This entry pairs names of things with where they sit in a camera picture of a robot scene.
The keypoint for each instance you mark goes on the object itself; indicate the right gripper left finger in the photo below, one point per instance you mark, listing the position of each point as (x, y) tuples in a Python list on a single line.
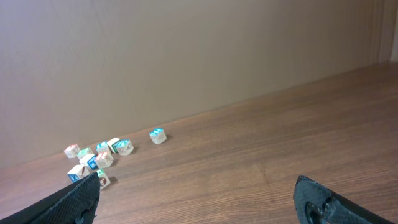
[(74, 204)]

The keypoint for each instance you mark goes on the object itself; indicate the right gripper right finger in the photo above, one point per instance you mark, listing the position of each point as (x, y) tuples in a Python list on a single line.
[(316, 204)]

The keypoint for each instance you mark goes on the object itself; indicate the white block blue X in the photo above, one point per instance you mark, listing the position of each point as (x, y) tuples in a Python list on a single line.
[(78, 172)]

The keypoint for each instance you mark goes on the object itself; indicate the green J letter block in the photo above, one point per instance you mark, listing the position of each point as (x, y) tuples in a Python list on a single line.
[(103, 178)]

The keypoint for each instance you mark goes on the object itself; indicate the white blue-sided block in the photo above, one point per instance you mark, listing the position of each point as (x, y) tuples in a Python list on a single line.
[(89, 161)]

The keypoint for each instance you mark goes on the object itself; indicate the red I letter block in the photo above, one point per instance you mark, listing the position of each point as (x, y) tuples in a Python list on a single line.
[(104, 160)]

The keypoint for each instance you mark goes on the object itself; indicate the red Y letter block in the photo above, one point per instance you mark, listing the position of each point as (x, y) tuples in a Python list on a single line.
[(72, 151)]

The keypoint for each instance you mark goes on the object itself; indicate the green Z letter block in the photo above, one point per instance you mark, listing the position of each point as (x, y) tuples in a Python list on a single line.
[(84, 152)]

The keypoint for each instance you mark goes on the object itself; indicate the blue L letter block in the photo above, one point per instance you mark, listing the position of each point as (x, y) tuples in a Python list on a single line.
[(102, 147)]

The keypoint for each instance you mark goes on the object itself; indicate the white green-sided block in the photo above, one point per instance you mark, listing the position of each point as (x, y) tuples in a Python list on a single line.
[(112, 143)]

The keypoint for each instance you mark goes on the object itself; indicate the blue D letter block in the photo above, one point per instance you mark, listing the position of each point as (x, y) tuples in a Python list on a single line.
[(124, 147)]

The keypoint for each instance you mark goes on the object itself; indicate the blue block far right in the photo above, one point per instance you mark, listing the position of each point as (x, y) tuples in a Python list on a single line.
[(158, 136)]

